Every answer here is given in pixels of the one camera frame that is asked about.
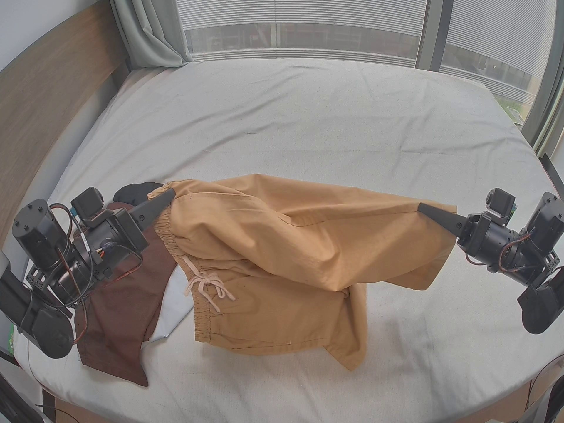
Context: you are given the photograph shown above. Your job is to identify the grey-green curtain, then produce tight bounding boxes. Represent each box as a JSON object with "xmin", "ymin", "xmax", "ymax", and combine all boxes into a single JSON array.
[{"xmin": 105, "ymin": 0, "xmax": 194, "ymax": 68}]

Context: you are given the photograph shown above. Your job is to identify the window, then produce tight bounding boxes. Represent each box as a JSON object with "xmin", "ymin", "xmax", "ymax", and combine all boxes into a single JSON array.
[{"xmin": 169, "ymin": 0, "xmax": 564, "ymax": 157}]

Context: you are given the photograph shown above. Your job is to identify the tan shorts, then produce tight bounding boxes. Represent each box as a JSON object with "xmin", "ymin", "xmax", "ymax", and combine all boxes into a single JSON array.
[{"xmin": 147, "ymin": 174, "xmax": 459, "ymax": 371}]

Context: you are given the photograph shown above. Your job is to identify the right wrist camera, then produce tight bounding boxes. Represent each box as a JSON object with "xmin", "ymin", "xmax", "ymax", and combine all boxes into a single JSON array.
[{"xmin": 486, "ymin": 188, "xmax": 516, "ymax": 226}]

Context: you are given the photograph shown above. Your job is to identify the black garment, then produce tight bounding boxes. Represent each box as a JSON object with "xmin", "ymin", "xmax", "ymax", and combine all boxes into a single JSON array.
[{"xmin": 115, "ymin": 182, "xmax": 165, "ymax": 206}]

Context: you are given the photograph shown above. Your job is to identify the bed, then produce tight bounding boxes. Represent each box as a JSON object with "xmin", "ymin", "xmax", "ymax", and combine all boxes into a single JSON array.
[{"xmin": 0, "ymin": 0, "xmax": 564, "ymax": 423}]

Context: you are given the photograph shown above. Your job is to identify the black cable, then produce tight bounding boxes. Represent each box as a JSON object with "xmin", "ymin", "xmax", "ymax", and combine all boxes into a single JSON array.
[{"xmin": 526, "ymin": 354, "xmax": 564, "ymax": 423}]

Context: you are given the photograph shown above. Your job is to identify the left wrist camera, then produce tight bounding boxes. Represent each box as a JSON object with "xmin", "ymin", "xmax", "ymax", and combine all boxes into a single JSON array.
[{"xmin": 70, "ymin": 187, "xmax": 106, "ymax": 229}]

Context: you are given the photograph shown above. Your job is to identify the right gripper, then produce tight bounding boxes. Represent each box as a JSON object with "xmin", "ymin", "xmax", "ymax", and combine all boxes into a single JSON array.
[{"xmin": 457, "ymin": 212, "xmax": 515, "ymax": 268}]

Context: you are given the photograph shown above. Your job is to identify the white garment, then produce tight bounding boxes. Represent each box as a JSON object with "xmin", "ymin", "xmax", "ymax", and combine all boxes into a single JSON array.
[{"xmin": 147, "ymin": 265, "xmax": 194, "ymax": 343}]

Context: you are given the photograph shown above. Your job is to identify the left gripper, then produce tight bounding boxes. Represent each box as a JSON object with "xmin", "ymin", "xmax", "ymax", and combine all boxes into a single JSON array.
[{"xmin": 73, "ymin": 207, "xmax": 150, "ymax": 283}]

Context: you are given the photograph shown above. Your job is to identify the brown garment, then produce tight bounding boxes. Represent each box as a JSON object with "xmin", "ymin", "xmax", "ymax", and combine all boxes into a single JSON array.
[{"xmin": 73, "ymin": 201, "xmax": 177, "ymax": 387}]

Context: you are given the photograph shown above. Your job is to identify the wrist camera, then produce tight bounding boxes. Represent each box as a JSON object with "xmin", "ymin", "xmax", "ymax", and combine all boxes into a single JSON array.
[
  {"xmin": 70, "ymin": 187, "xmax": 106, "ymax": 229},
  {"xmin": 486, "ymin": 188, "xmax": 516, "ymax": 226}
]

